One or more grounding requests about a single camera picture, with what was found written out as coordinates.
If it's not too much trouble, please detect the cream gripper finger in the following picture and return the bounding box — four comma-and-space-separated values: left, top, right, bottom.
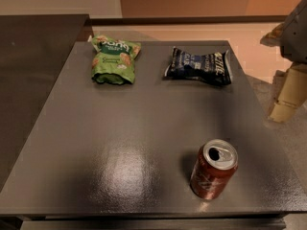
260, 23, 284, 47
269, 62, 307, 123

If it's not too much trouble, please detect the red coke can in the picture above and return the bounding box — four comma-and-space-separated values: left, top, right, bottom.
190, 139, 238, 200

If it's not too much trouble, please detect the dark blue chip bag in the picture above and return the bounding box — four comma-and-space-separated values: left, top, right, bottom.
164, 47, 233, 86

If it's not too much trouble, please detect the green snack bag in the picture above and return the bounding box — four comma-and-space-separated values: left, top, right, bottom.
91, 34, 141, 85

